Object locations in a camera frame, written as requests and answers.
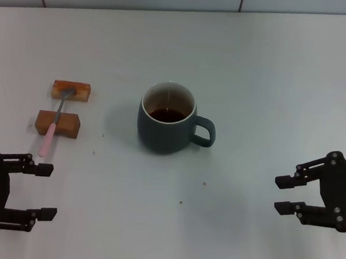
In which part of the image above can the dark arched wooden block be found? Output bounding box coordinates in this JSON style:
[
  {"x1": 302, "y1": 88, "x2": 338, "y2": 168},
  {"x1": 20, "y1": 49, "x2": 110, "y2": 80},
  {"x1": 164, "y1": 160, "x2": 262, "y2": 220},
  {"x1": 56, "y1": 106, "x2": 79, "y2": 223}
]
[{"x1": 34, "y1": 109, "x2": 82, "y2": 140}]

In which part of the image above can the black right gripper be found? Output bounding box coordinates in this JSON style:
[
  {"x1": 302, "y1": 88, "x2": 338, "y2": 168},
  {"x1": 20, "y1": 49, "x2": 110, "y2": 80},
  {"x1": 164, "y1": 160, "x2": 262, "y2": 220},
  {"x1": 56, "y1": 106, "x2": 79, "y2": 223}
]
[{"x1": 270, "y1": 144, "x2": 346, "y2": 233}]

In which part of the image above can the light stained wooden block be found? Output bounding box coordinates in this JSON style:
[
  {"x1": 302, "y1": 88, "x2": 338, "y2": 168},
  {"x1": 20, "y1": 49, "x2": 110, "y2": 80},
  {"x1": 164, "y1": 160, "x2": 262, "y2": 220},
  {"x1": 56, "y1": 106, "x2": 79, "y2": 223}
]
[{"x1": 49, "y1": 79, "x2": 93, "y2": 104}]

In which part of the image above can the pink handled metal spoon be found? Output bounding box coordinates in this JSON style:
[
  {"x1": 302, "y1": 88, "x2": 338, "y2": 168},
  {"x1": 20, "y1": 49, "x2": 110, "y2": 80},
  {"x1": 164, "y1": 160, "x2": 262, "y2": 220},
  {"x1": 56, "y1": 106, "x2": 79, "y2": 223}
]
[{"x1": 37, "y1": 85, "x2": 77, "y2": 160}]

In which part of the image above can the grey ceramic cup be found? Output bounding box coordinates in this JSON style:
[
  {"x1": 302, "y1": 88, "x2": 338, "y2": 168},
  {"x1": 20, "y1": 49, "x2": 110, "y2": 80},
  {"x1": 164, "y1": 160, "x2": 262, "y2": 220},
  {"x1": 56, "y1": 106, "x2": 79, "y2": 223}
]
[{"x1": 134, "y1": 77, "x2": 222, "y2": 160}]

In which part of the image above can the dark brown coffee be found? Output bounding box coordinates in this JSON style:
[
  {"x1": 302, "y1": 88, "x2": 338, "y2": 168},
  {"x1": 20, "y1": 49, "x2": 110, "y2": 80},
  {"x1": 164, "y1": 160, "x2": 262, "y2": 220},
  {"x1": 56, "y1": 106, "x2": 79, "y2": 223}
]
[{"x1": 148, "y1": 107, "x2": 188, "y2": 126}]

